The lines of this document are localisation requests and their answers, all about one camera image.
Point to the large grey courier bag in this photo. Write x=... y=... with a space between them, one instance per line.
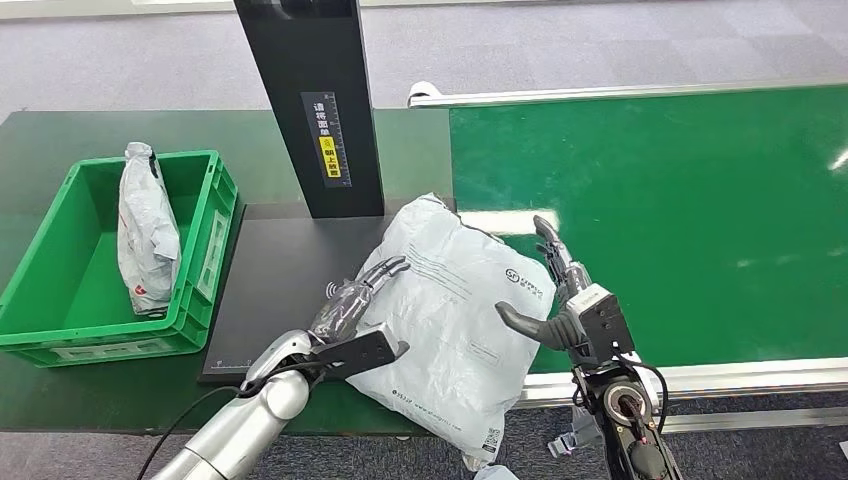
x=450 y=331

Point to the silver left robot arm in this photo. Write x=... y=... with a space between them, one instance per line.
x=245 y=424

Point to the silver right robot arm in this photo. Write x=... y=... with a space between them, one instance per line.
x=636 y=437

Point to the white conveyor end cap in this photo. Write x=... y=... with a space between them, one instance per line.
x=420 y=93

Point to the green conveyor belt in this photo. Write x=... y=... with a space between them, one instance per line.
x=696 y=199

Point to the ruler label with yellow patch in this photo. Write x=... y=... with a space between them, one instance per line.
x=327 y=139

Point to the black scanner column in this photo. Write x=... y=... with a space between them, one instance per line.
x=311 y=60

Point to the green plastic crate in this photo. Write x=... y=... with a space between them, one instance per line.
x=195 y=311

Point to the pale blue cloth scrap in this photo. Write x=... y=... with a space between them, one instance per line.
x=497 y=474

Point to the small grey courier bag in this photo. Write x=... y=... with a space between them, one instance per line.
x=147 y=238

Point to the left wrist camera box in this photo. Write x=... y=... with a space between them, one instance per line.
x=364 y=351

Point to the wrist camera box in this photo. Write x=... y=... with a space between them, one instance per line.
x=364 y=351
x=606 y=324

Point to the black scanner base plate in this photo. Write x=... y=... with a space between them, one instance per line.
x=278 y=285

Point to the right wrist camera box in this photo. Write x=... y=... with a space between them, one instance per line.
x=606 y=324

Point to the grey metal bracket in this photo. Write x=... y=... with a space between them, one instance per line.
x=576 y=437

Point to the aluminium conveyor frame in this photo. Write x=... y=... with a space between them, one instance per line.
x=729 y=376

